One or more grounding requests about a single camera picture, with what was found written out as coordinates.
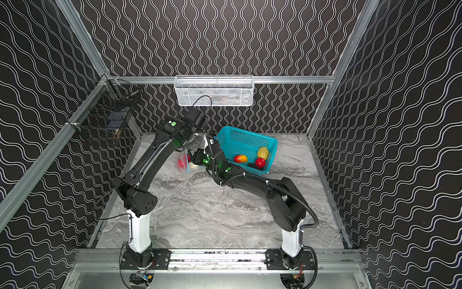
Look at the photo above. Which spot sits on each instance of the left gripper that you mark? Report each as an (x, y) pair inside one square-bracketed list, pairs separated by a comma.
[(186, 149)]

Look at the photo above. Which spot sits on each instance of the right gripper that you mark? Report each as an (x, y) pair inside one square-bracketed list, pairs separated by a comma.
[(198, 157)]

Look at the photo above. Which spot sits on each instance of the red orange tomato toy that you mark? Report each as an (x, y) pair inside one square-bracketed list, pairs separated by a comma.
[(240, 158)]

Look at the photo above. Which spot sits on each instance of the clear zip top bag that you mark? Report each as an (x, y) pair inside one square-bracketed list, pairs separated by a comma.
[(194, 153)]

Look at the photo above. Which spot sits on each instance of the dark red apple toy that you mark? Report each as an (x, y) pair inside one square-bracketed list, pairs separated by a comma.
[(182, 165)]

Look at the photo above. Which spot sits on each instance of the yellow potato toy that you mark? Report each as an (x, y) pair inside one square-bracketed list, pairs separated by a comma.
[(263, 153)]

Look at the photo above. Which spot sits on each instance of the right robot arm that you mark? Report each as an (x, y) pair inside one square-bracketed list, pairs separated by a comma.
[(288, 207)]

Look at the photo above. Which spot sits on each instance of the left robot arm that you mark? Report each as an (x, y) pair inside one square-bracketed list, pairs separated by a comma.
[(133, 188)]

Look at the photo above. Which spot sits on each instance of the teal plastic basket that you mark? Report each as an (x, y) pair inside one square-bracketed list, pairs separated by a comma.
[(234, 141)]

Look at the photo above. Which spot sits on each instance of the clear wall basket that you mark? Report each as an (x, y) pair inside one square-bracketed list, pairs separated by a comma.
[(215, 90)]

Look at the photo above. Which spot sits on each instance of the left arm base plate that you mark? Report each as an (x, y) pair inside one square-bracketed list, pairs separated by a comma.
[(151, 259)]

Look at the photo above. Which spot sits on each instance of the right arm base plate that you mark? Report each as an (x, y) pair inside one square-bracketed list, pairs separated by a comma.
[(277, 259)]

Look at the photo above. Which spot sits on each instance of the aluminium front rail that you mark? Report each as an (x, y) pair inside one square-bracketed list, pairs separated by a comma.
[(217, 269)]

